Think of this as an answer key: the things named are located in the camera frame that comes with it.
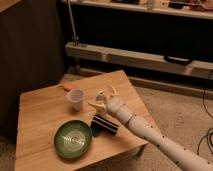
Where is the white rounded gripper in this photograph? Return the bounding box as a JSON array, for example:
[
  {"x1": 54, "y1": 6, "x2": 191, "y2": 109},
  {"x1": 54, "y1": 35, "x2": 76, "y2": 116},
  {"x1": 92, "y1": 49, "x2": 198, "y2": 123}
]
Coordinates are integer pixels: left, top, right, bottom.
[{"x1": 88, "y1": 85, "x2": 126, "y2": 117}]

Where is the green ceramic bowl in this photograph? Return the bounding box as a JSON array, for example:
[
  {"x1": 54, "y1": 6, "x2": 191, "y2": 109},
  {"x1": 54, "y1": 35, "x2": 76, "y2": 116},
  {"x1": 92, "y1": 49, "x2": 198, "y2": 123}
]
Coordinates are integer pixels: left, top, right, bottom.
[{"x1": 54, "y1": 120, "x2": 92, "y2": 159}]

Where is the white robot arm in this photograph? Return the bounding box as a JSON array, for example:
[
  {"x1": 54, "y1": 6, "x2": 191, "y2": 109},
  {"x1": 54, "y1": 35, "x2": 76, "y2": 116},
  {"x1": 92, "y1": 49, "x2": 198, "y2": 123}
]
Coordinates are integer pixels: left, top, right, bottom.
[{"x1": 88, "y1": 86, "x2": 213, "y2": 171}]

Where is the small white bottle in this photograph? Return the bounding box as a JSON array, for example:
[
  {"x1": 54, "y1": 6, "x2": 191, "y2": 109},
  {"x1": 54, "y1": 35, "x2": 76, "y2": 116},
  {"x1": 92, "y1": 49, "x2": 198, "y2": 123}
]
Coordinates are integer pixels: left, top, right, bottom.
[{"x1": 96, "y1": 91, "x2": 107, "y2": 105}]

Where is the black striped box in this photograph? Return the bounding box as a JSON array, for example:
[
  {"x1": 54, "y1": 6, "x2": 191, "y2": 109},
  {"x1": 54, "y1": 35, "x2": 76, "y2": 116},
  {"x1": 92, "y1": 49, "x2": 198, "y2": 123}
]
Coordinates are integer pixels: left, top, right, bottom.
[{"x1": 90, "y1": 115, "x2": 118, "y2": 137}]

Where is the translucent plastic cup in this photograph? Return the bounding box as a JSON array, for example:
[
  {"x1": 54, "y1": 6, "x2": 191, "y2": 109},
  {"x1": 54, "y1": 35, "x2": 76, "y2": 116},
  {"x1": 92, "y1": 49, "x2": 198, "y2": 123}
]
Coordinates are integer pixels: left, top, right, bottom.
[{"x1": 66, "y1": 89, "x2": 84, "y2": 111}]

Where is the orange carrot toy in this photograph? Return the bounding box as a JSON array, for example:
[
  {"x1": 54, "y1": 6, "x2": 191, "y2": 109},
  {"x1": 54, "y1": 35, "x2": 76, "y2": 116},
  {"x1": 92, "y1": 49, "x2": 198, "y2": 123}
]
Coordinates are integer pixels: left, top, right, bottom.
[{"x1": 59, "y1": 83, "x2": 75, "y2": 91}]

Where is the metal stand pole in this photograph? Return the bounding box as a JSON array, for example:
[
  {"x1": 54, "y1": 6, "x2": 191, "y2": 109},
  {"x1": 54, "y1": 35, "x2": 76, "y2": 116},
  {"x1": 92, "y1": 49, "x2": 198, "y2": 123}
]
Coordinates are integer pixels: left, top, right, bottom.
[{"x1": 67, "y1": 0, "x2": 80, "y2": 74}]

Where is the long wooden bench shelf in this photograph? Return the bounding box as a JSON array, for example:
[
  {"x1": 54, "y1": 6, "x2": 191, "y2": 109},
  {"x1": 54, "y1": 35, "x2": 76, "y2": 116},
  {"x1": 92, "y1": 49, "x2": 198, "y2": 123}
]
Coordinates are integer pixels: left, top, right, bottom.
[{"x1": 65, "y1": 42, "x2": 213, "y2": 78}]

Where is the black handle on bench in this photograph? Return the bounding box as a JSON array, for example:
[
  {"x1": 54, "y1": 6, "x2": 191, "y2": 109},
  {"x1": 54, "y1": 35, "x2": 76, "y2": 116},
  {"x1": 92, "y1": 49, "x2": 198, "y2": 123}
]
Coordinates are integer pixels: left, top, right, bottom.
[{"x1": 164, "y1": 56, "x2": 193, "y2": 65}]

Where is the black floor cable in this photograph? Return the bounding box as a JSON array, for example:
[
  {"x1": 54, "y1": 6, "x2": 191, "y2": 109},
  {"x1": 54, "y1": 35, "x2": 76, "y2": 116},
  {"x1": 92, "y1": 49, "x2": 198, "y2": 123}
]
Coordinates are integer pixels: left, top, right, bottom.
[{"x1": 196, "y1": 77, "x2": 213, "y2": 158}]

